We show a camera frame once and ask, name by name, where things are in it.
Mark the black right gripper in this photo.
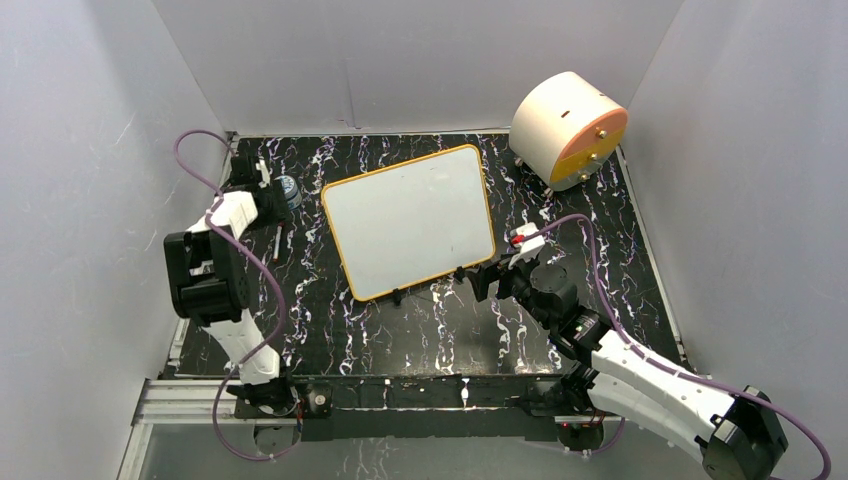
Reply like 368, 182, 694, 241
465, 248, 554, 331

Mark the white orange whiteboard marker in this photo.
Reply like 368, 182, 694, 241
272, 222, 284, 263

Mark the yellow framed whiteboard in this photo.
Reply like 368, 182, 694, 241
321, 144, 497, 302

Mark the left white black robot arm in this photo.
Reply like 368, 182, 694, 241
163, 156, 299, 416

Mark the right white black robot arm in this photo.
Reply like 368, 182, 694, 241
466, 259, 788, 479

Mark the blue white round jar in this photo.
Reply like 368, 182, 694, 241
277, 175, 302, 210

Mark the cream round drawer box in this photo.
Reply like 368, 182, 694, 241
508, 71, 629, 195

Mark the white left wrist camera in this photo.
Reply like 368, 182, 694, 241
255, 159, 271, 189

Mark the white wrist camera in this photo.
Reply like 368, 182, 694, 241
508, 222, 545, 268
255, 159, 271, 189

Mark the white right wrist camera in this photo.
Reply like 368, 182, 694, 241
508, 222, 545, 268

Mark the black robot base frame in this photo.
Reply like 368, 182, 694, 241
231, 374, 605, 444

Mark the aluminium rail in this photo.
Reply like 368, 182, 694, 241
133, 379, 296, 427

